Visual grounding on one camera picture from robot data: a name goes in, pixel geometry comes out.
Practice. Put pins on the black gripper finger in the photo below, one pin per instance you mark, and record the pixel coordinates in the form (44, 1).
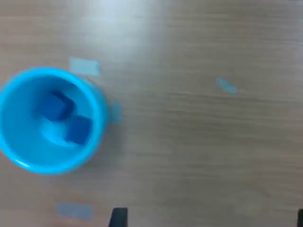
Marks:
(300, 218)
(119, 218)

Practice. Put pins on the blue cube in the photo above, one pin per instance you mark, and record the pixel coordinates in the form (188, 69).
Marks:
(55, 106)
(79, 131)

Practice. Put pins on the blue plastic bin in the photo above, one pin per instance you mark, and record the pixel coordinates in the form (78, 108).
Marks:
(23, 146)

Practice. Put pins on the blue tape mark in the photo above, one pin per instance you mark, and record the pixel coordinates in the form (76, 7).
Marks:
(75, 211)
(226, 86)
(84, 66)

